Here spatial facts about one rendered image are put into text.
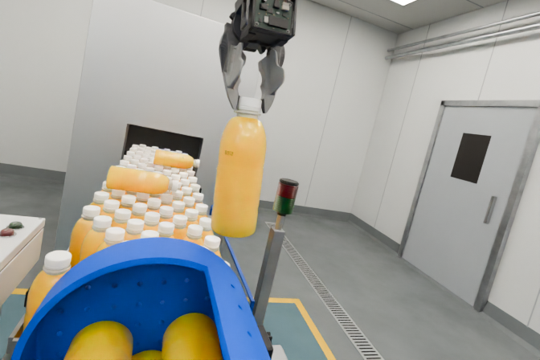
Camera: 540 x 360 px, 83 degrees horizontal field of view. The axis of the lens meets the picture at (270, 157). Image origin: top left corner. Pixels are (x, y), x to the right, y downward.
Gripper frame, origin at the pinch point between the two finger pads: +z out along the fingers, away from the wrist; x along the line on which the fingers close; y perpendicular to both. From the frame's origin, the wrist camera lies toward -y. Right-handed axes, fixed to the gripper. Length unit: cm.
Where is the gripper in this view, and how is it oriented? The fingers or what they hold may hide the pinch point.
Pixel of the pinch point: (248, 103)
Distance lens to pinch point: 47.1
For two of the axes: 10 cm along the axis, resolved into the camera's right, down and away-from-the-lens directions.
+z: -0.7, 10.0, 0.0
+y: 3.9, 0.3, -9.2
